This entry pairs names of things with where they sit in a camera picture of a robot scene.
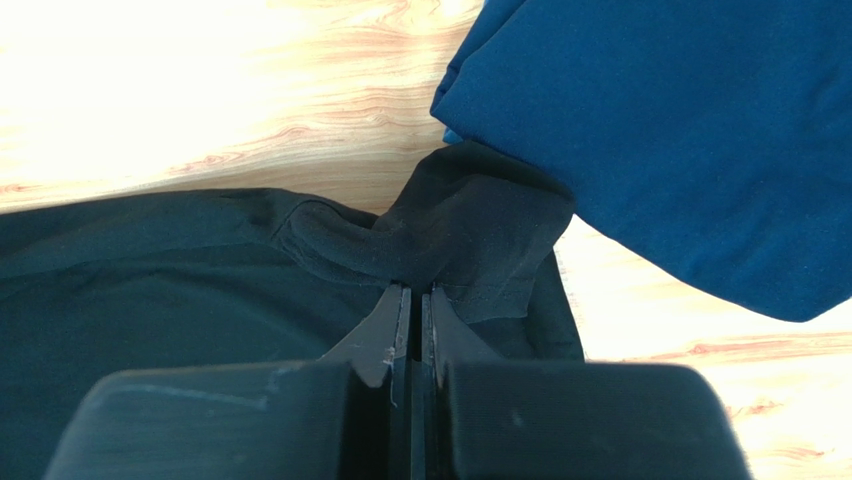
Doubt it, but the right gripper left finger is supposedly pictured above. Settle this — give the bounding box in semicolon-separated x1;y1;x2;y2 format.
46;285;411;479

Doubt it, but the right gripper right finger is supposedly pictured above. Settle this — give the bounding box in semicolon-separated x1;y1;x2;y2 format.
422;289;750;479

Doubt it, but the black t shirt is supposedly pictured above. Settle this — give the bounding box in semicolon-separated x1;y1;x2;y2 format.
1;142;583;479

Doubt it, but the folded navy t shirt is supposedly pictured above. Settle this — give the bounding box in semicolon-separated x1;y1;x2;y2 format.
430;1;851;322

